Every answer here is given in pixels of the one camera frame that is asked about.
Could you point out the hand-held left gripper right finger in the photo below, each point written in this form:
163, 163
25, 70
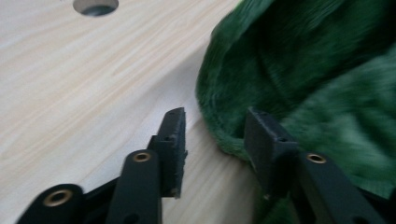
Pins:
267, 149

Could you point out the green fuzzy cloth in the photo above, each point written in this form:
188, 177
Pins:
280, 62

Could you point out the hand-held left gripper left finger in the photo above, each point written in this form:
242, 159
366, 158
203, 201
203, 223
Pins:
172, 146

